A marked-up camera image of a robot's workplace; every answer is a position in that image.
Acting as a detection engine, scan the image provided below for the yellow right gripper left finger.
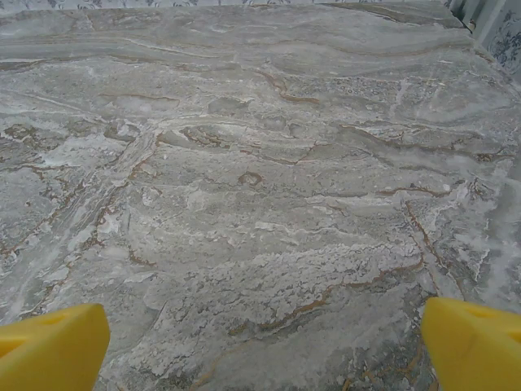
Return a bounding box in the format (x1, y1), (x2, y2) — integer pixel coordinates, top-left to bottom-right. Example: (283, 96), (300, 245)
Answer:
(0, 302), (111, 391)

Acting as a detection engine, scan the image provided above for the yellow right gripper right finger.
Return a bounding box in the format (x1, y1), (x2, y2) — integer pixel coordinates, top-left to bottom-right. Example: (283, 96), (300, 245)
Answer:
(420, 297), (521, 391)

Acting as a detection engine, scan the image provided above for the aluminium corner post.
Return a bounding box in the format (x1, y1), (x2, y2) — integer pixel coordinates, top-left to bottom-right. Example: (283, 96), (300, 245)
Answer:
(445, 0), (508, 42)

